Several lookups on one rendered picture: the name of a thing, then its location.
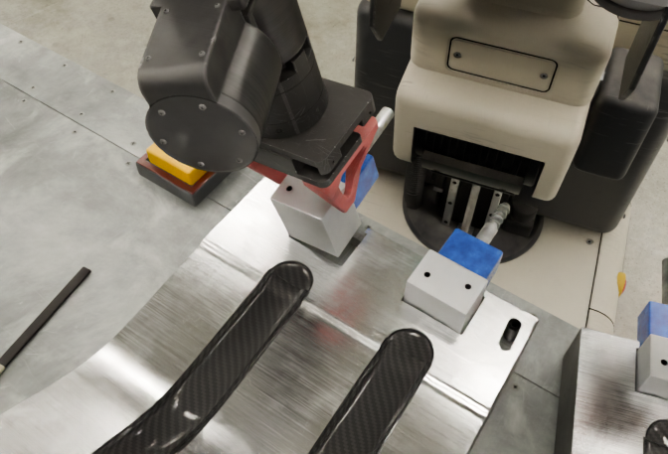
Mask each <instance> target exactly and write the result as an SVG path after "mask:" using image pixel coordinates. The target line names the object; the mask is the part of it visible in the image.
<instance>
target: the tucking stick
mask: <svg viewBox="0 0 668 454"><path fill-rule="evenodd" d="M90 273H91V270H90V269H88V268H86V267H82V269H81V270H80V271H79V272H78V273H77V274H76V275H75V276H74V277H73V278H72V280H71V281H70V282H69V283H68V284H67V285H66V286H65V287H64V288H63V289H62V291H61V292H60V293H59V294H58V295H57V296H56V297H55V298H54V299H53V300H52V302H51V303H50V304H49V305H48V306H47V307H46V308H45V309H44V310H43V311H42V313H41V314H40V315H39V316H38V317H37V318H36V319H35V320H34V321H33V322H32V324H31V325H30V326H29V327H28V328H27V329H26V330H25V331H24V332H23V333H22V335H21V336H20V337H19V338H18V339H17V340H16V341H15V342H14V343H13V344H12V346H11V347H10V348H9V349H8V350H7V351H6V352H5V353H4V354H3V356H2V357H1V358H0V374H1V373H2V372H3V371H4V370H5V369H6V367H7V366H8V365H9V364H10V363H11V362H12V361H13V360H14V359H15V357H16V356H17V355H18V354H19V353H20V352H21V351H22V350H23V348H24V347H25V346H26V345H27V344H28V343H29V342H30V341H31V339H32V338H33V337H34V336H35V335H36V334H37V333H38V332H39V331H40V329H41V328H42V327H43V326H44V325H45V324H46V323H47V322H48V320H49V319H50V318H51V317H52V316H53V315H54V314H55V313H56V311H57V310H58V309H59V308H60V307H61V306H62V305H63V304H64V303H65V301H66V300H67V299H68V298H69V297H70V296H71V295H72V294H73V292H74V291H75V290H76V289H77V288H78V287H79V286H80V285H81V284H82V282H83V281H84V280H85V279H86V278H87V277H88V276H89V274H90Z"/></svg>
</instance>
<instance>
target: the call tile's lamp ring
mask: <svg viewBox="0 0 668 454"><path fill-rule="evenodd" d="M147 159H148V155H147V152H146V153H145V154H144V155H143V156H142V157H141V158H139V159H138V160H137V161H136V163H138V164H139V165H141V166H143V167H145V168H146V169H148V170H150V171H152V172H153V173H155V174H157V175H159V176H160V177H162V178H164V179H166V180H167V181H169V182H171V183H173V184H174V185H176V186H178V187H179V188H181V189H183V190H185V191H186V192H188V193H190V194H192V195H193V194H194V193H195V192H196V191H197V190H199V189H200V188H201V187H202V186H203V185H204V184H205V183H206V182H207V181H208V180H209V179H210V178H211V177H212V176H213V175H214V174H215V173H216V172H207V173H206V174H205V175H204V176H203V177H202V178H201V179H200V180H199V181H198V182H197V183H196V184H195V185H194V186H193V187H191V186H189V185H187V184H186V183H184V182H182V181H180V180H179V179H177V178H175V177H173V176H171V175H170V174H168V173H166V172H164V171H163V170H161V169H159V168H157V167H156V166H154V165H152V164H150V163H149V162H147V161H146V160H147Z"/></svg>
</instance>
